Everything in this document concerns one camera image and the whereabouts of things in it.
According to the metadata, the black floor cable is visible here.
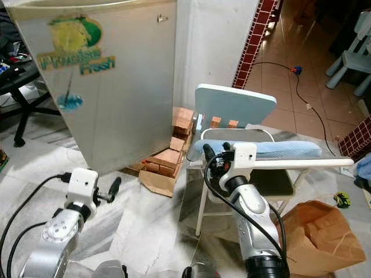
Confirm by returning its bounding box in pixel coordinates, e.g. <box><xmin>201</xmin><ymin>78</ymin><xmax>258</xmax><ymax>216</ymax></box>
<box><xmin>252</xmin><ymin>60</ymin><xmax>340</xmax><ymax>158</ymax></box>

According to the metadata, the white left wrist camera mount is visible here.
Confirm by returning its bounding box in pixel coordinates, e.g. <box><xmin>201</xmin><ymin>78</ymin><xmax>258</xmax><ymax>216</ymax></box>
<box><xmin>67</xmin><ymin>168</ymin><xmax>100</xmax><ymax>207</ymax></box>

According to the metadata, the dark clothes pile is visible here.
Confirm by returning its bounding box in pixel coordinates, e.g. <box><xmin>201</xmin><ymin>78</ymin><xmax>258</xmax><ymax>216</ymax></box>
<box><xmin>0</xmin><ymin>8</ymin><xmax>37</xmax><ymax>76</ymax></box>

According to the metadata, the silver fridge door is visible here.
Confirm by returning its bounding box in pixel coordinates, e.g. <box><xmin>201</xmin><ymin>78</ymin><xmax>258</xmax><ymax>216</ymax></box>
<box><xmin>8</xmin><ymin>0</ymin><xmax>179</xmax><ymax>175</ymax></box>

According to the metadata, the light blue white chair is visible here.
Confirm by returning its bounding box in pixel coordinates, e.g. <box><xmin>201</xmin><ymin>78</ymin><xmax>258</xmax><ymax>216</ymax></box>
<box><xmin>185</xmin><ymin>83</ymin><xmax>355</xmax><ymax>236</ymax></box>

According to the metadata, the light blue cloth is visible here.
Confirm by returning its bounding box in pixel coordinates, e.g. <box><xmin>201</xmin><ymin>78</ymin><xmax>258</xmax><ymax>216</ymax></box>
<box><xmin>356</xmin><ymin>153</ymin><xmax>371</xmax><ymax>181</ymax></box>

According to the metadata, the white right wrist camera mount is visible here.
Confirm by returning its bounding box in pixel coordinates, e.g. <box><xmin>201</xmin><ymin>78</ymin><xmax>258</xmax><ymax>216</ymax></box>
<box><xmin>220</xmin><ymin>141</ymin><xmax>260</xmax><ymax>186</ymax></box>

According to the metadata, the light blue plastic stool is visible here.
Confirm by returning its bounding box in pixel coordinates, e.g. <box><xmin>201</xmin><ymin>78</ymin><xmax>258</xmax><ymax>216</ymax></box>
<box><xmin>324</xmin><ymin>8</ymin><xmax>371</xmax><ymax>97</ymax></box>

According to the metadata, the grey right robot leg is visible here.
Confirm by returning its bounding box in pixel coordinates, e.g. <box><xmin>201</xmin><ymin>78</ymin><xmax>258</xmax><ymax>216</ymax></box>
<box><xmin>180</xmin><ymin>263</ymin><xmax>221</xmax><ymax>278</ymax></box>

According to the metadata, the grey robot leg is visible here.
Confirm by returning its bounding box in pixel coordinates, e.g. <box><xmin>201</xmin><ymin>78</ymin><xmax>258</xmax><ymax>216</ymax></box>
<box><xmin>92</xmin><ymin>260</ymin><xmax>129</xmax><ymax>278</ymax></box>
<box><xmin>180</xmin><ymin>263</ymin><xmax>221</xmax><ymax>278</ymax></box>

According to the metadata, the grey left robot leg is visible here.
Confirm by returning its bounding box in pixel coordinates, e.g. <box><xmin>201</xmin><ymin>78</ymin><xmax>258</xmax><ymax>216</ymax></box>
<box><xmin>92</xmin><ymin>260</ymin><xmax>129</xmax><ymax>278</ymax></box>

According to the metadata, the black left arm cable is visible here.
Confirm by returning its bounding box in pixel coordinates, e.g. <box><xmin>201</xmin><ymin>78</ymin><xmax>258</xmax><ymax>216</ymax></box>
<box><xmin>0</xmin><ymin>172</ymin><xmax>74</xmax><ymax>257</ymax></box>
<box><xmin>6</xmin><ymin>222</ymin><xmax>48</xmax><ymax>278</ymax></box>

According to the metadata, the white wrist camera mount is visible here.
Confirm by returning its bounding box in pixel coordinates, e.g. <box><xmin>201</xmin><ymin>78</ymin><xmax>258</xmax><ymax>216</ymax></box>
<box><xmin>67</xmin><ymin>168</ymin><xmax>100</xmax><ymax>207</ymax></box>
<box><xmin>220</xmin><ymin>141</ymin><xmax>260</xmax><ymax>186</ymax></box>

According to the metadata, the brown paper bag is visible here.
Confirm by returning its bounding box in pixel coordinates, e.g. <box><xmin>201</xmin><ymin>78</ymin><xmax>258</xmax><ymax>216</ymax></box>
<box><xmin>275</xmin><ymin>199</ymin><xmax>368</xmax><ymax>278</ymax></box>

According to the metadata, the black office chair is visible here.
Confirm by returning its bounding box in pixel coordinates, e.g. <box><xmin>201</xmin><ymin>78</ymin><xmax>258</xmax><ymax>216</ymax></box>
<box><xmin>0</xmin><ymin>60</ymin><xmax>62</xmax><ymax>149</ymax></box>

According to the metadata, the light blue seat cushion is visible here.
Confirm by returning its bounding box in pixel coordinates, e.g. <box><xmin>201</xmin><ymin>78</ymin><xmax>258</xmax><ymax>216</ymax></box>
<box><xmin>186</xmin><ymin>138</ymin><xmax>323</xmax><ymax>163</ymax></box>

